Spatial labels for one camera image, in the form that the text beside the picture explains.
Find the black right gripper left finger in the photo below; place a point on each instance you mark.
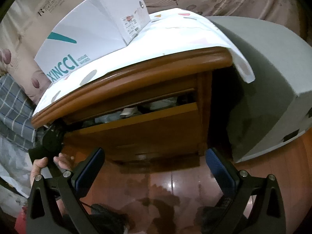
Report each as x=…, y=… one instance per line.
x=54, y=204

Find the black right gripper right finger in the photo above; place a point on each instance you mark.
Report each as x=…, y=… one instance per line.
x=248, y=205

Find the white grey garment pile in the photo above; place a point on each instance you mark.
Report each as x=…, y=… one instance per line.
x=143, y=108

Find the white underwear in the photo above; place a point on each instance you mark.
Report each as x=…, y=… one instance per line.
x=129, y=112

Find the wooden nightstand drawer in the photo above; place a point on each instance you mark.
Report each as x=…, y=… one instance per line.
x=169, y=132

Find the person's left hand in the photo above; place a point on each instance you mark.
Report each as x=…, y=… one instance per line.
x=64, y=161

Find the blue plaid cloth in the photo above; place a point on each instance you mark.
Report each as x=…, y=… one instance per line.
x=16, y=113

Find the brown wooden nightstand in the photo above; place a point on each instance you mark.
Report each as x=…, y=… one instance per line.
x=187, y=75

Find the white Xincci shoe box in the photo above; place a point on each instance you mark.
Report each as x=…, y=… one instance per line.
x=93, y=29

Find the white dotted table cover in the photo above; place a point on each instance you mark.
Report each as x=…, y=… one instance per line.
x=168, y=32

